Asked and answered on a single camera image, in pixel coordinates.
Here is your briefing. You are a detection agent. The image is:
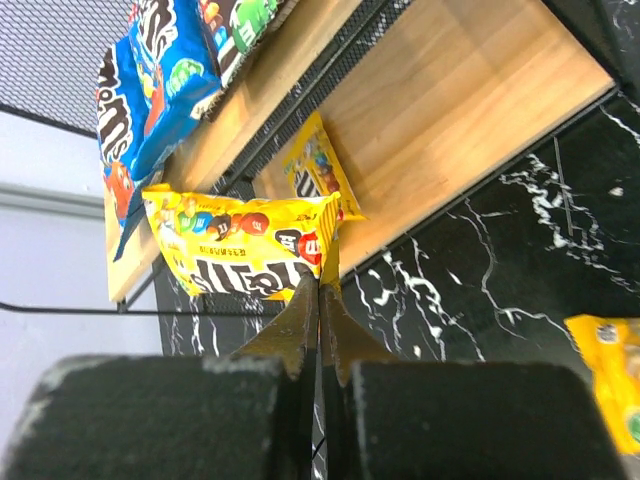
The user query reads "yellow candy bag top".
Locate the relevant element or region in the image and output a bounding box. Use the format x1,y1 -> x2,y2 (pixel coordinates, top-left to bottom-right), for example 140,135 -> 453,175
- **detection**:
282,111 -> 365,221

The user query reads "yellow candy bag under mug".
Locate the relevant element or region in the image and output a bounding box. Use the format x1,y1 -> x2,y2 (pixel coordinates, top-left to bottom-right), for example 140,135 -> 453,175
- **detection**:
565,314 -> 639,455

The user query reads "purple candy bag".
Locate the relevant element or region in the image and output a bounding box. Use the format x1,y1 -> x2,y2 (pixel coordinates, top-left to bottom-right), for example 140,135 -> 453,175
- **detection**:
199,0 -> 287,89

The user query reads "yellow candy bag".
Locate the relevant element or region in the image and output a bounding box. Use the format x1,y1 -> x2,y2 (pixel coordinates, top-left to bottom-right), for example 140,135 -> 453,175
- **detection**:
142,184 -> 341,301
565,314 -> 639,455
282,111 -> 365,221

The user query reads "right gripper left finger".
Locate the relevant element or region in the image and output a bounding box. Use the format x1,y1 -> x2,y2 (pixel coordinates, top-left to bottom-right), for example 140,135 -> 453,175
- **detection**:
1,275 -> 319,479

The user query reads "two-tier wood wire shelf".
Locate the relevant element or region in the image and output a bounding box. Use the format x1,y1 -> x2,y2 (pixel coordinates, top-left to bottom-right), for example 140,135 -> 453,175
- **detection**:
0,0 -> 621,316

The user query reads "blue candy bag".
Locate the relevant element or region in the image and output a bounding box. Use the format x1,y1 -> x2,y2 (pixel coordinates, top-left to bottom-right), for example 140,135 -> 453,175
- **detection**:
129,1 -> 221,181
96,37 -> 161,261

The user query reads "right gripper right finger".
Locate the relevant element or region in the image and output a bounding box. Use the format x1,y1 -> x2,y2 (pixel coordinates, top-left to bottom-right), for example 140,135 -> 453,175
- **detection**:
318,285 -> 625,479

